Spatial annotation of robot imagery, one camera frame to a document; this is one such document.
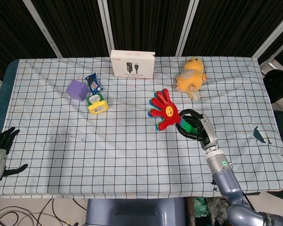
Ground checkered white tablecloth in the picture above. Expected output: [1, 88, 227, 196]
[0, 56, 283, 200]

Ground cardboard box with bags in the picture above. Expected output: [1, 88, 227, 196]
[188, 196, 234, 226]

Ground purple foam cube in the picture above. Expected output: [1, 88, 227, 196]
[66, 80, 89, 102]

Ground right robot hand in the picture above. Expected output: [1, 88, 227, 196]
[175, 108, 218, 150]

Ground black chair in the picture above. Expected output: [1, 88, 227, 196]
[264, 69, 283, 104]

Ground black floor cables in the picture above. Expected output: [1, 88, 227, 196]
[0, 197, 88, 226]

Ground blue snack packet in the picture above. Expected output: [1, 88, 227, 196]
[85, 73, 104, 93]

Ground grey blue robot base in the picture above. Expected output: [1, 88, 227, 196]
[85, 198, 187, 226]

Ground red hand clapper toy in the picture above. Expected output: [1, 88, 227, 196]
[146, 88, 199, 136]

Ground white cable product box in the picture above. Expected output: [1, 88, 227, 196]
[110, 49, 156, 79]

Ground yellow plush toy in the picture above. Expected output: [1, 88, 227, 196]
[175, 56, 208, 101]

